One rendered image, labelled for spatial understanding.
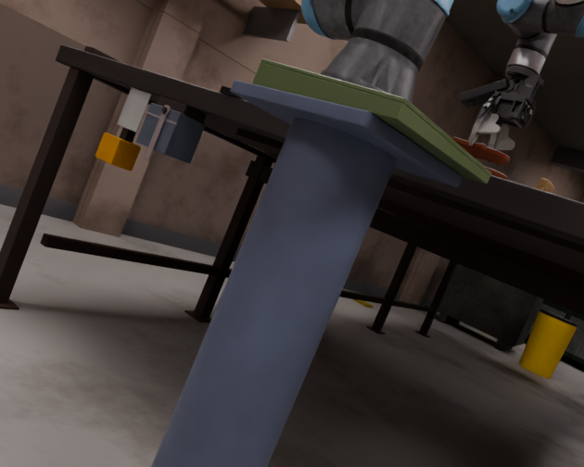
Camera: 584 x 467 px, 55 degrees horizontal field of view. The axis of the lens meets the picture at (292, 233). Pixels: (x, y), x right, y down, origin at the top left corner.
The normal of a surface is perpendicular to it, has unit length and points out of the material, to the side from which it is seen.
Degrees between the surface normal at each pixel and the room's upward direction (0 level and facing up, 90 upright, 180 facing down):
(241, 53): 90
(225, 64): 90
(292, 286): 90
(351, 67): 72
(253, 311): 90
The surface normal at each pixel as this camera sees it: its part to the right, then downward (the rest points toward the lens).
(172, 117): -0.56, -0.18
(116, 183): 0.66, 0.33
